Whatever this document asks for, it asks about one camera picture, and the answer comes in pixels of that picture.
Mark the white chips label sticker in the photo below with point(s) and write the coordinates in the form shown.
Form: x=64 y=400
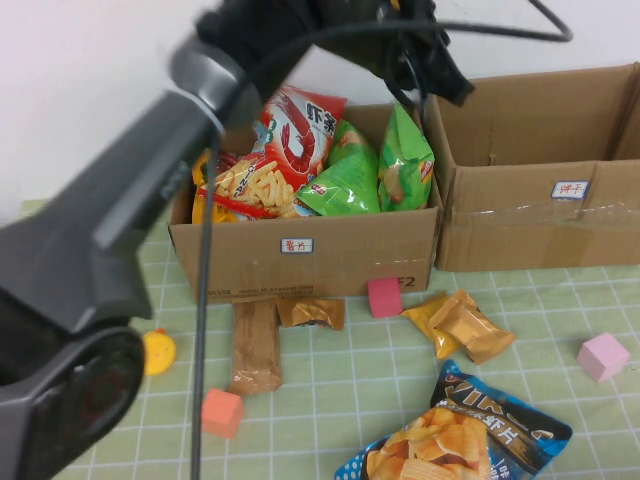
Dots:
x=297 y=245

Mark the green checked tablecloth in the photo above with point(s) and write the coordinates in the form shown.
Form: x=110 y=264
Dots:
x=350 y=370

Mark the cardboard box with biscuit label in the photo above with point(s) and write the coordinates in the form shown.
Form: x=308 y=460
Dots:
x=510 y=235

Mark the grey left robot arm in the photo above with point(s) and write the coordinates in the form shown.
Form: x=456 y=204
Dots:
x=100 y=225

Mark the gold brown snack pack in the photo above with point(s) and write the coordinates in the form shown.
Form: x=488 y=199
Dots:
x=470 y=330

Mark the orange foam cube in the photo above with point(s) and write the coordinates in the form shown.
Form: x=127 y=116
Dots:
x=222 y=414

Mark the yellow small snack pack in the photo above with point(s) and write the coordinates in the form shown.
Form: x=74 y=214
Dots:
x=422 y=317

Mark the green chip bag with zigzag edge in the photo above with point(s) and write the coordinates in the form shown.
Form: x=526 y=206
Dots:
x=405 y=160

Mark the green chip bag with red logo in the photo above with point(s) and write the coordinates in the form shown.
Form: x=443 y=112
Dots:
x=345 y=190

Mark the long brown snack bar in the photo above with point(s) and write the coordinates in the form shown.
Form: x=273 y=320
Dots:
x=255 y=350

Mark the hot pink foam cube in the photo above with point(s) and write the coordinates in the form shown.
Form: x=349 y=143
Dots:
x=385 y=298

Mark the gold snack pack with dark print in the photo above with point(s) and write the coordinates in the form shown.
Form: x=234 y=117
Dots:
x=310 y=312

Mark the light pink foam cube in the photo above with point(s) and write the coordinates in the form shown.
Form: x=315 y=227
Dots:
x=602 y=357

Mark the plain cardboard box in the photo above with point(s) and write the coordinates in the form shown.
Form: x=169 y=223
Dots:
x=631 y=135

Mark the tall green chip bag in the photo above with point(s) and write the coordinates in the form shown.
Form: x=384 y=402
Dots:
x=350 y=145

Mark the cardboard box with chips label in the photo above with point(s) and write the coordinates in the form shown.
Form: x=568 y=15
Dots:
x=325 y=265

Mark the blue shrimp chips bag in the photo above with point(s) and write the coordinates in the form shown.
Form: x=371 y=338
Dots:
x=450 y=440

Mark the yellow chip bag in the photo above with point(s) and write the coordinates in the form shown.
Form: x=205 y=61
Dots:
x=197 y=209

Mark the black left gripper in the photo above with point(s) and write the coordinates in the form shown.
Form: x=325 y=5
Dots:
x=370 y=40

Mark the yellow duck toy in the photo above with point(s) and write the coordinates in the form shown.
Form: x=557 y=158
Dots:
x=161 y=352

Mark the white biscuit label sticker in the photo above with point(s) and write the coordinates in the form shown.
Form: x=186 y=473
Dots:
x=571 y=189

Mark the red shrimp stick bag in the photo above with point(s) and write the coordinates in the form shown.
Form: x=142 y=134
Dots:
x=295 y=140

